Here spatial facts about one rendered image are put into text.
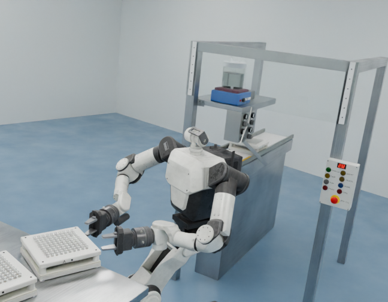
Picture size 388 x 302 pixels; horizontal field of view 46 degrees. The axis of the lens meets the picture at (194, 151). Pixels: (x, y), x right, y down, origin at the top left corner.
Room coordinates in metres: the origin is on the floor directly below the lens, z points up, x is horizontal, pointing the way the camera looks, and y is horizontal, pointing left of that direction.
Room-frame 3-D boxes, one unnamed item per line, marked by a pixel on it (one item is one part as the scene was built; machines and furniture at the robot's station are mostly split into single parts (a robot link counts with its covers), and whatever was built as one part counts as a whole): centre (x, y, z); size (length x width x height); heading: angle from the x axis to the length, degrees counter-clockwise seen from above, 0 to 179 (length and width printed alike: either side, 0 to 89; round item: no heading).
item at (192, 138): (2.06, 0.00, 1.30); 0.10 x 0.07 x 0.09; 37
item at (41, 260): (1.67, 0.50, 0.90); 0.25 x 0.24 x 0.02; 37
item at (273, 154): (3.55, -0.44, 0.83); 1.30 x 0.29 x 0.10; 152
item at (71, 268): (1.67, 0.50, 0.85); 0.24 x 0.24 x 0.02; 37
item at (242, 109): (3.22, -0.25, 1.31); 0.62 x 0.38 x 0.04; 152
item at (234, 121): (2.98, -0.28, 1.20); 0.22 x 0.11 x 0.20; 152
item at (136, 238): (1.78, 0.23, 0.91); 0.12 x 0.10 x 0.13; 120
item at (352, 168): (2.46, -0.83, 1.03); 0.17 x 0.06 x 0.26; 62
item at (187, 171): (2.09, -0.06, 1.10); 0.34 x 0.30 x 0.36; 37
